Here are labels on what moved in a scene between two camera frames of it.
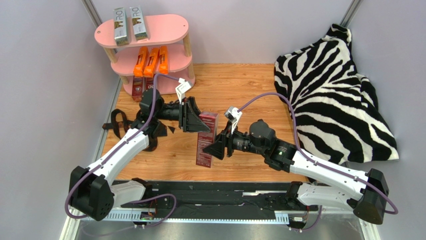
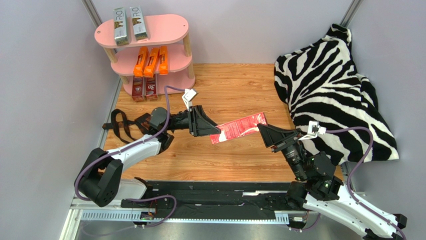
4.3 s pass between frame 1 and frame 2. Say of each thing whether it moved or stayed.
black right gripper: moved
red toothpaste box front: moved
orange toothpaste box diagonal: stayed
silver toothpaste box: stayed
